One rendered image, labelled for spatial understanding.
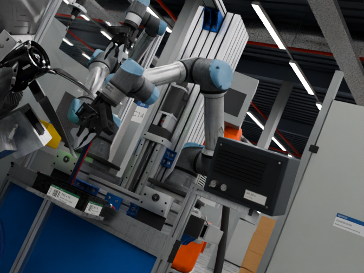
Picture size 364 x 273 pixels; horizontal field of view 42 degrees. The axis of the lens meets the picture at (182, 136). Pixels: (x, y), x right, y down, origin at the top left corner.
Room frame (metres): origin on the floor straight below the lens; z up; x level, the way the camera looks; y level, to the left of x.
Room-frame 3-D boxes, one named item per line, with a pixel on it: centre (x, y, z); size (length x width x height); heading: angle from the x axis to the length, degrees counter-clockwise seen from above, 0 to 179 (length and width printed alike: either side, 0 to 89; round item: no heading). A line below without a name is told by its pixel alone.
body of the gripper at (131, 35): (2.20, 0.44, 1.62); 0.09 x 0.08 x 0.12; 147
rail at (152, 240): (1.87, 0.24, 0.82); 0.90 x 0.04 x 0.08; 57
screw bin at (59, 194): (1.69, 0.28, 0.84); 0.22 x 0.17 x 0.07; 71
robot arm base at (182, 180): (2.19, -0.08, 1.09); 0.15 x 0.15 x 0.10
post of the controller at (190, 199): (1.63, -0.11, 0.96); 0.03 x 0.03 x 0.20; 57
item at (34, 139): (1.68, 0.52, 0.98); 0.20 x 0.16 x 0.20; 57
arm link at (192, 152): (2.19, -0.09, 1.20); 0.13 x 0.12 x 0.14; 50
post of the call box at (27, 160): (2.08, 0.57, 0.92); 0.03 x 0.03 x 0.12; 57
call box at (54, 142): (2.08, 0.57, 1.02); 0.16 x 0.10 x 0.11; 57
